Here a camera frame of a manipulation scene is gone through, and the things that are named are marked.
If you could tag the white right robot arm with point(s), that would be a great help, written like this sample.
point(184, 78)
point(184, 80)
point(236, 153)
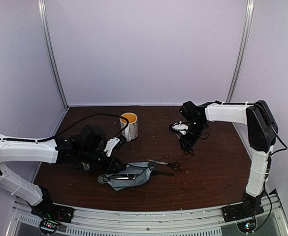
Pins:
point(261, 134)

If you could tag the aluminium corner post right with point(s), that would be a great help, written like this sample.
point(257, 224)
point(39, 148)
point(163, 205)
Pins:
point(247, 25)

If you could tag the black hair clipper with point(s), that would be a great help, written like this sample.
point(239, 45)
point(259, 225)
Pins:
point(123, 177)

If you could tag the aluminium corner post left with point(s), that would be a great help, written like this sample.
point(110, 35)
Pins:
point(50, 51)

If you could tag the silver scissors black handles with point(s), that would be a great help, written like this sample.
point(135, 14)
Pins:
point(186, 143)

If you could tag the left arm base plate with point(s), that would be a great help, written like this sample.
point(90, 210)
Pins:
point(52, 218)

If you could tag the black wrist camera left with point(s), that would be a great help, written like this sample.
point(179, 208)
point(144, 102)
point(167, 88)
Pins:
point(114, 143)

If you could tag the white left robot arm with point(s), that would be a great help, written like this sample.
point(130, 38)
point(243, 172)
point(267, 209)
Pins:
point(53, 150)

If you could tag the thinning scissors black handles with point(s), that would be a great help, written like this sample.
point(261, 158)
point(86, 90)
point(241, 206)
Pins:
point(175, 166)

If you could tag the grey zippered pouch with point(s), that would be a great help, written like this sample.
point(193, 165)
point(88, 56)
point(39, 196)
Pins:
point(143, 169)

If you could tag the black hair comb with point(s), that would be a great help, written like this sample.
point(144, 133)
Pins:
point(156, 173)

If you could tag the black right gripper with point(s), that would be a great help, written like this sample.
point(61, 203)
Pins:
point(186, 142)

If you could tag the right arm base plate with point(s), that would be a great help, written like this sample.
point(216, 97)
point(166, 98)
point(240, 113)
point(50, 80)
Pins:
point(243, 215)

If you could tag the aluminium table front rail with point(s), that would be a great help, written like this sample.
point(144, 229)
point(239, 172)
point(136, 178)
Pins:
point(194, 222)

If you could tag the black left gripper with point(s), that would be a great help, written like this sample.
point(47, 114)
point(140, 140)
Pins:
point(113, 165)

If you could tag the aluminium corner post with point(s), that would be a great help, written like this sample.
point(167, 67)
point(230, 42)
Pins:
point(247, 25)
point(50, 51)

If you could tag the white floral mug yellow inside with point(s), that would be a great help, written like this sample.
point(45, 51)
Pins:
point(130, 123)

